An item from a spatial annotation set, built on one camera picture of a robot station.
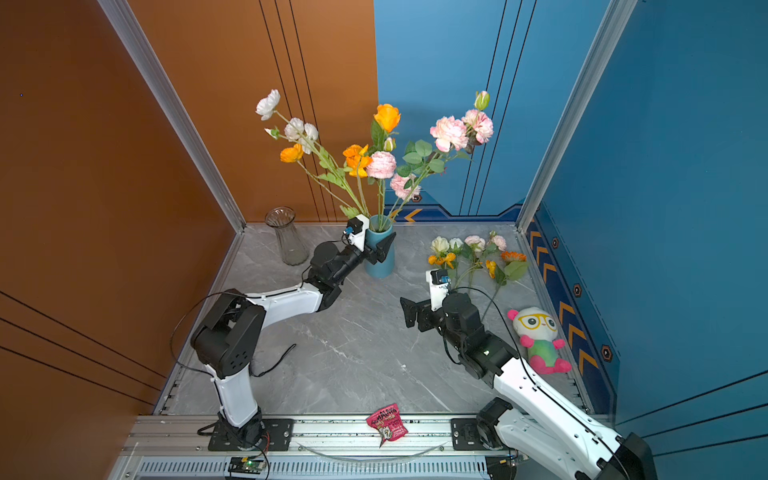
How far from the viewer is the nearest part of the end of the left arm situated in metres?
0.75

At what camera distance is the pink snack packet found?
2.42ft

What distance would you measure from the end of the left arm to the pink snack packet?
394 mm
